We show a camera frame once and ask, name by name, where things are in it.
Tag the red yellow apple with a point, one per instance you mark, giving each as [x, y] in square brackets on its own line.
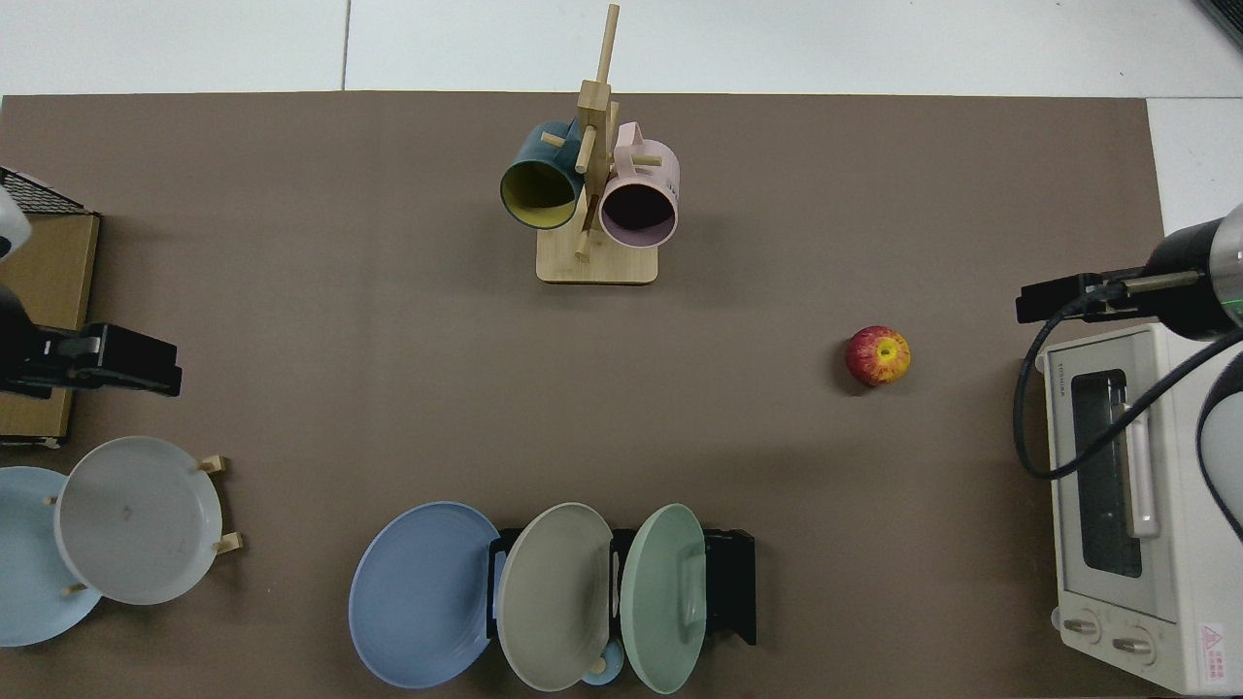
[877, 356]

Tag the wooden plate rack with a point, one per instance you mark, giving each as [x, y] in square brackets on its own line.
[212, 465]

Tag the grey plate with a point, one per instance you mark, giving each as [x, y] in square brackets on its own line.
[136, 519]

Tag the light blue plate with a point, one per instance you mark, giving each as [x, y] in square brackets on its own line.
[29, 573]

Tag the beige plate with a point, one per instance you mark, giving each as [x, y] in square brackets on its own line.
[554, 602]

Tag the black dish rack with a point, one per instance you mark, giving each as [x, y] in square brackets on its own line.
[733, 582]

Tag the pale green plate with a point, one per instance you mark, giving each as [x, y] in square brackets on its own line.
[660, 602]

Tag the brown table cloth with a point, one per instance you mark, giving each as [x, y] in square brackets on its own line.
[388, 340]

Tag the pale toaster oven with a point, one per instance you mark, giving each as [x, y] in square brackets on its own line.
[1175, 582]

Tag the dark teal cup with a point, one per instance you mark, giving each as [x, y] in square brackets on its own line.
[539, 194]

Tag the wooden cup stand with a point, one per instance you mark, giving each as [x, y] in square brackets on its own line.
[597, 262]

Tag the pink cup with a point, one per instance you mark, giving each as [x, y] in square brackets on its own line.
[660, 160]

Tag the small blue round thing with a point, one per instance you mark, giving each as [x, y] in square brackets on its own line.
[597, 677]

